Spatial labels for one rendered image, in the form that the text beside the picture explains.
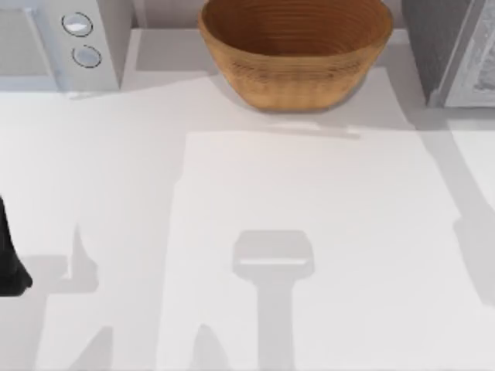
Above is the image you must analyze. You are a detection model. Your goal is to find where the round microwave knob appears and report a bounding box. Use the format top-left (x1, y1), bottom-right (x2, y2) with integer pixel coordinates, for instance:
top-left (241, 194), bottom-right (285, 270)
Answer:
top-left (61, 12), bottom-right (94, 39)
top-left (71, 44), bottom-right (103, 69)

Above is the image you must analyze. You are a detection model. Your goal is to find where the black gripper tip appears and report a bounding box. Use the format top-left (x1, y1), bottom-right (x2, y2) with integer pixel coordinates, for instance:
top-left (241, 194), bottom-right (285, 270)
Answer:
top-left (0, 196), bottom-right (33, 298)

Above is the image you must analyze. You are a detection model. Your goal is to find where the grey cabinet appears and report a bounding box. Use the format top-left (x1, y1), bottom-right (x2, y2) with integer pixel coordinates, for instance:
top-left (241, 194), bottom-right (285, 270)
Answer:
top-left (401, 0), bottom-right (495, 109)

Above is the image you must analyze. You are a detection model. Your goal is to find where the brown woven basket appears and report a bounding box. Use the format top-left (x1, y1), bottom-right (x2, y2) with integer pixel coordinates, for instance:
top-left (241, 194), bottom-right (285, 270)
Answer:
top-left (197, 0), bottom-right (394, 114)

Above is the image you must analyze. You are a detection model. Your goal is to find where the pale microwave oven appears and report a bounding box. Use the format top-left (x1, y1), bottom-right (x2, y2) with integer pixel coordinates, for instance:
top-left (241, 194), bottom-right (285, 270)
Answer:
top-left (0, 0), bottom-right (135, 94)

